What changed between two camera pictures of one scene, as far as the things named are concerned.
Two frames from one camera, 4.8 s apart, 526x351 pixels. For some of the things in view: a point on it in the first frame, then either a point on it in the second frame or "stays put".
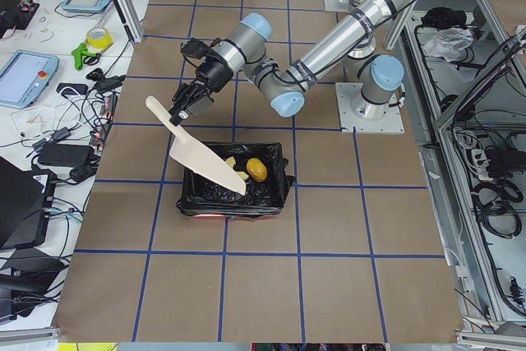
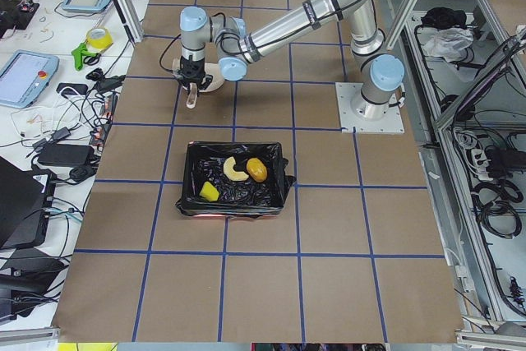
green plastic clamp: (79, 53) stays put
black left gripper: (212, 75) -> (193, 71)
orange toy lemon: (256, 169) stays put
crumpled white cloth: (447, 43) stays put
